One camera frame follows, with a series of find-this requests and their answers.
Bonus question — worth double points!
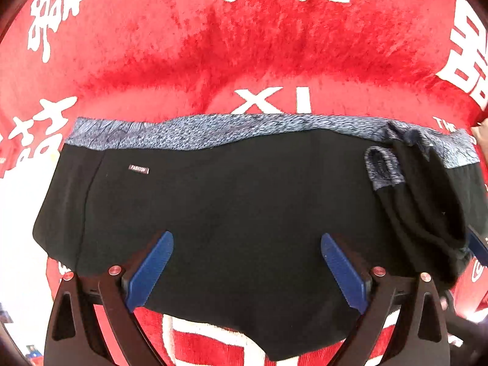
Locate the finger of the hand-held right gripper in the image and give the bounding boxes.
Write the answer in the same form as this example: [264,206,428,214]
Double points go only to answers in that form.
[466,224,488,268]

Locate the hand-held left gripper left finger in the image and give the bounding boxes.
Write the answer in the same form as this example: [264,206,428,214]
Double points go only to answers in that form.
[44,231,175,366]

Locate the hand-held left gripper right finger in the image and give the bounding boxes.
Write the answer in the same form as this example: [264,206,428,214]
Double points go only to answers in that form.
[320,232,453,366]

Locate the black pants with blue trim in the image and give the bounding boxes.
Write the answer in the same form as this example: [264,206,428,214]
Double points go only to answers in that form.
[32,114,484,362]

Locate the cream folded cloth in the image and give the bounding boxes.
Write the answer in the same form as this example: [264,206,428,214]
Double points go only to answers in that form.
[0,152,63,321]

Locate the red printed blanket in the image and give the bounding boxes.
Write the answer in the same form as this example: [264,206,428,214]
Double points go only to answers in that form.
[0,0,488,366]

